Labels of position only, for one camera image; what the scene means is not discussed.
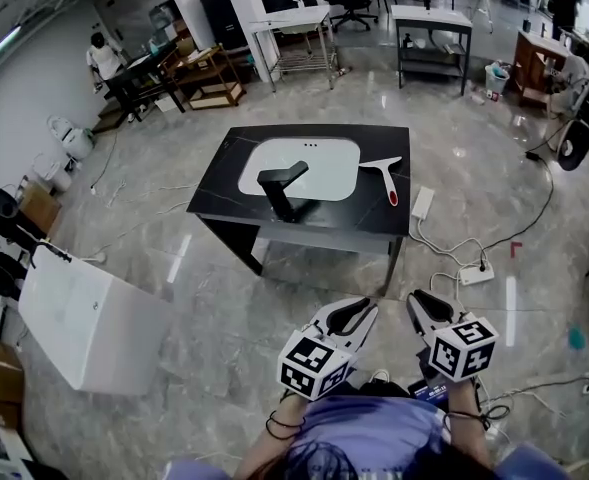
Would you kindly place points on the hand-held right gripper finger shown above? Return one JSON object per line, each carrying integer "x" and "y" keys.
{"x": 455, "y": 310}
{"x": 419, "y": 320}

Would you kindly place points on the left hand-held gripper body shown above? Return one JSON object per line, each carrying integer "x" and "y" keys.
{"x": 314, "y": 363}

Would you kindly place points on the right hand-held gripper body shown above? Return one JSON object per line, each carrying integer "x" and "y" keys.
{"x": 464, "y": 350}

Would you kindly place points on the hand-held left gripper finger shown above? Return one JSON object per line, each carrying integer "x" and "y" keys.
{"x": 326, "y": 316}
{"x": 363, "y": 333}

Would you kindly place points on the person's right forearm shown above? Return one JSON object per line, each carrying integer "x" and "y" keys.
{"x": 466, "y": 443}

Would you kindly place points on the person's left forearm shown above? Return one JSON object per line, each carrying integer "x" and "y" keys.
{"x": 270, "y": 450}

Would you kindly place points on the white power strip with plug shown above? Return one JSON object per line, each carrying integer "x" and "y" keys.
{"x": 474, "y": 274}

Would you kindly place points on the person's white shoe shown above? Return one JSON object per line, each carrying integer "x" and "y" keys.
{"x": 379, "y": 376}

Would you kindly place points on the small blue screen device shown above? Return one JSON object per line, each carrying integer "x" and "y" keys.
{"x": 428, "y": 392}

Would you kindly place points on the black wrist band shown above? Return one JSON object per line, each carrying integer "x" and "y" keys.
{"x": 274, "y": 424}
{"x": 461, "y": 416}

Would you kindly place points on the person's purple shirt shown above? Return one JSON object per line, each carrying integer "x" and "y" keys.
{"x": 374, "y": 418}

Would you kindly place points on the long white power strip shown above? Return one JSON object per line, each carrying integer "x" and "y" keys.
{"x": 422, "y": 203}

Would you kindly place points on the teal cloth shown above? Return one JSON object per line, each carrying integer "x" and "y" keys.
{"x": 577, "y": 339}

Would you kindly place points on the black vanity table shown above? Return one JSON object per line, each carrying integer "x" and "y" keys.
{"x": 374, "y": 208}

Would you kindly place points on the black faucet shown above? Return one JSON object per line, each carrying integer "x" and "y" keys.
{"x": 280, "y": 188}

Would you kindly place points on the white sink basin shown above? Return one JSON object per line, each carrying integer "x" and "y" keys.
{"x": 324, "y": 168}

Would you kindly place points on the black power adapter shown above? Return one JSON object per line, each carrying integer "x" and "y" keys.
{"x": 532, "y": 156}

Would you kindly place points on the black floor fan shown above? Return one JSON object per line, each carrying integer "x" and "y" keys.
{"x": 574, "y": 143}

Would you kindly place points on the large white cabinet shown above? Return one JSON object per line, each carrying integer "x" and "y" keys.
{"x": 89, "y": 318}

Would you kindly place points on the white waste bin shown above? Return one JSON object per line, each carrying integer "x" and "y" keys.
{"x": 497, "y": 80}

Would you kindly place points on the wooden vanity cabinet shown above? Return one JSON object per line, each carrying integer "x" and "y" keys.
{"x": 534, "y": 63}

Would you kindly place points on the wooden shelf trolley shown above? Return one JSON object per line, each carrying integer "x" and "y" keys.
{"x": 209, "y": 75}

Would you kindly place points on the grey vanity table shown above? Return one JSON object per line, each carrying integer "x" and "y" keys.
{"x": 431, "y": 18}

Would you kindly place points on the white metal sink table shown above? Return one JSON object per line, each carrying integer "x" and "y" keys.
{"x": 294, "y": 18}

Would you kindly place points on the white bucket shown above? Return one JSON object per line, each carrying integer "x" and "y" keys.
{"x": 56, "y": 175}

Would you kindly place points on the black long table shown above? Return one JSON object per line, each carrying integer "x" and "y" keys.
{"x": 139, "y": 75}

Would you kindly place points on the brown cardboard box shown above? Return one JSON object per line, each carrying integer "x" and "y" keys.
{"x": 39, "y": 208}

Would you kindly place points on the white toilet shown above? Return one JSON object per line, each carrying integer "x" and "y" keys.
{"x": 74, "y": 140}

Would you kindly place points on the open cardboard box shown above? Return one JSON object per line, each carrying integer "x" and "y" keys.
{"x": 4, "y": 383}

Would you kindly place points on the tall black cabinet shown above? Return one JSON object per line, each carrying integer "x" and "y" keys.
{"x": 221, "y": 18}

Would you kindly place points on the water dispenser bottle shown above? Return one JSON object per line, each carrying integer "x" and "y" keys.
{"x": 161, "y": 20}

